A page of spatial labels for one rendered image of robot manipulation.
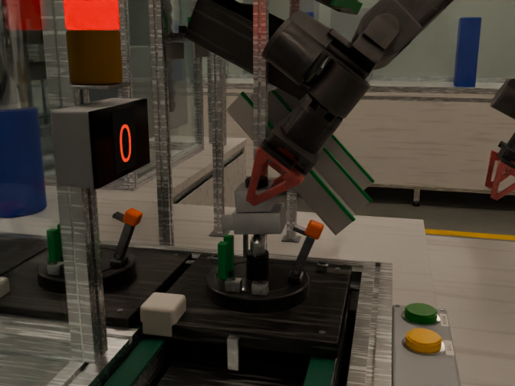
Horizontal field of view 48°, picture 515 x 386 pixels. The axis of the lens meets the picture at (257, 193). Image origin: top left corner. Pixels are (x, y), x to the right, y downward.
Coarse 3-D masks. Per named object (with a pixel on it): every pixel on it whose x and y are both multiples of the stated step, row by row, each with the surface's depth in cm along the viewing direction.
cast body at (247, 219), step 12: (264, 180) 75; (240, 192) 74; (240, 204) 75; (264, 204) 74; (276, 204) 77; (228, 216) 78; (240, 216) 75; (252, 216) 75; (264, 216) 75; (276, 216) 74; (228, 228) 78; (240, 228) 76; (252, 228) 75; (264, 228) 75; (276, 228) 75
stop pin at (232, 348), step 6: (228, 336) 68; (234, 336) 68; (240, 336) 68; (228, 342) 68; (234, 342) 67; (240, 342) 68; (228, 348) 68; (234, 348) 68; (240, 348) 69; (228, 354) 68; (234, 354) 68; (240, 354) 69; (228, 360) 68; (234, 360) 68; (240, 360) 69; (228, 366) 68; (234, 366) 68
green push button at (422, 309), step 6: (408, 306) 74; (414, 306) 74; (420, 306) 74; (426, 306) 74; (432, 306) 74; (408, 312) 73; (414, 312) 73; (420, 312) 73; (426, 312) 73; (432, 312) 73; (408, 318) 73; (414, 318) 72; (420, 318) 72; (426, 318) 72; (432, 318) 72
